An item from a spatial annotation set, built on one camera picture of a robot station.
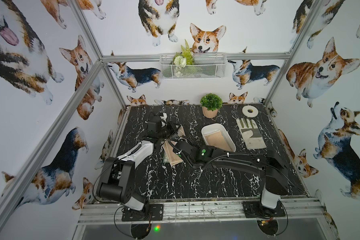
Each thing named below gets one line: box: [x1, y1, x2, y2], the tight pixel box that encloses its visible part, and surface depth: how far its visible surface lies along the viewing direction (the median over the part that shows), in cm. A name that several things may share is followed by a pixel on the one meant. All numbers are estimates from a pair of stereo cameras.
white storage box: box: [201, 123, 236, 153], surface depth 103 cm
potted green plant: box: [200, 93, 223, 119], surface depth 104 cm
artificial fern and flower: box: [172, 39, 195, 78], surface depth 84 cm
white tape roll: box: [242, 105, 259, 118], surface depth 120 cm
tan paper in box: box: [204, 130, 233, 152], surface depth 101 cm
